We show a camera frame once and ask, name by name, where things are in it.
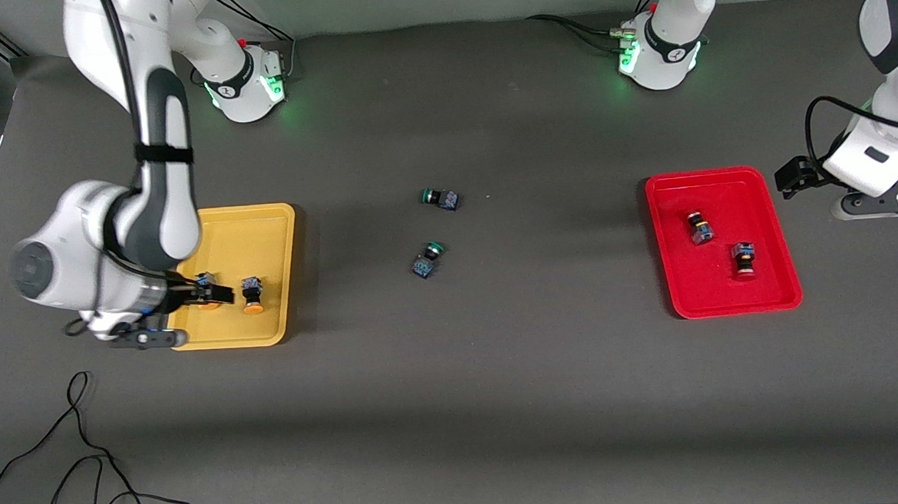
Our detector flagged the yellow push button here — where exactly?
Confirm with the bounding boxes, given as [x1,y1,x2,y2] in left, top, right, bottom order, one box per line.
[193,271,224,312]
[239,275,266,317]

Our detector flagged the red push button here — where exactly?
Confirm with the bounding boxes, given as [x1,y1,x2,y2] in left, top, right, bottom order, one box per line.
[729,241,758,280]
[685,209,716,247]

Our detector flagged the red plastic tray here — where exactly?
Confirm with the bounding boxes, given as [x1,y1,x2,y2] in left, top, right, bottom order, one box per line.
[644,163,805,322]

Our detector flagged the yellow plastic tray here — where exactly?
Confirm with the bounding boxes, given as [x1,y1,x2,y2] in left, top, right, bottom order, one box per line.
[159,203,302,352]

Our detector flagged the green push button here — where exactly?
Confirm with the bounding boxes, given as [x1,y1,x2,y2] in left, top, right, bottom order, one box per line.
[421,186,461,212]
[411,241,447,280]

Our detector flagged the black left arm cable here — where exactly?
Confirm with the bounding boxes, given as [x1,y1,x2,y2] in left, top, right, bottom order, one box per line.
[804,92,898,182]

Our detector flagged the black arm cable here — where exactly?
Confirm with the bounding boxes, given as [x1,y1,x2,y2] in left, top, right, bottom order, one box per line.
[47,0,205,339]
[804,92,898,182]

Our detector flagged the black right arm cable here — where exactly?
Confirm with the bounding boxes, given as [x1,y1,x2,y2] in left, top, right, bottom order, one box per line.
[47,0,205,339]

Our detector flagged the thin black loose cable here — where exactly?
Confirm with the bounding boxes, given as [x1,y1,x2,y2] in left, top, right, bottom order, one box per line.
[0,365,203,504]

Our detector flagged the black left arm base cables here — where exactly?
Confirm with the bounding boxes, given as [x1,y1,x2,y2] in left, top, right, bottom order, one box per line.
[524,0,710,61]

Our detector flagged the black arm base cables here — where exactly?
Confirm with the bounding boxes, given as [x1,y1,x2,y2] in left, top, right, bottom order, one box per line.
[185,0,299,90]
[524,0,710,61]

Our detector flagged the black right arm base cables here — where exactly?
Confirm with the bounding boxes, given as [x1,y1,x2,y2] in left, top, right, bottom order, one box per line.
[185,0,299,90]

